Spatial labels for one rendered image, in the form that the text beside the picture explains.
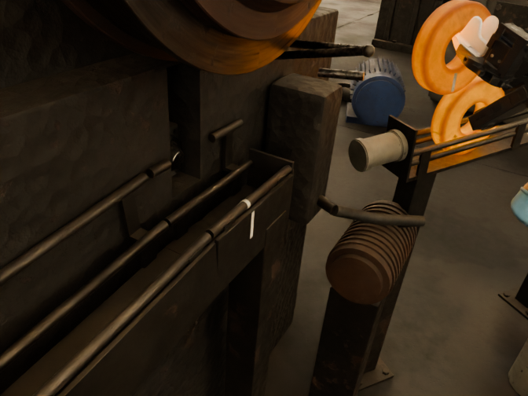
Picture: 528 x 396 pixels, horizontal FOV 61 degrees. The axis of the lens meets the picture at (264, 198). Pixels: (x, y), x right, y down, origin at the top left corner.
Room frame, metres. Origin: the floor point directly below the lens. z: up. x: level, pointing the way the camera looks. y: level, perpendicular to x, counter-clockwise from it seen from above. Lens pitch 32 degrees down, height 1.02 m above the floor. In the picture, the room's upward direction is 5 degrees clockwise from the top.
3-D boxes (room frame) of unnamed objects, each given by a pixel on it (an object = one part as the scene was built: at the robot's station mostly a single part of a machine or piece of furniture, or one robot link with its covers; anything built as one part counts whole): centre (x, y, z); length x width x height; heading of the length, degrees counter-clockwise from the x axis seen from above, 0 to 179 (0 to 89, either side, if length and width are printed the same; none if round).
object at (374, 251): (0.71, -0.23, 0.27); 0.22 x 0.13 x 0.53; 153
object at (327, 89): (0.70, -0.05, 0.68); 0.11 x 0.08 x 0.24; 63
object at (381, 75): (2.67, -0.62, 0.17); 0.57 x 0.31 x 0.34; 173
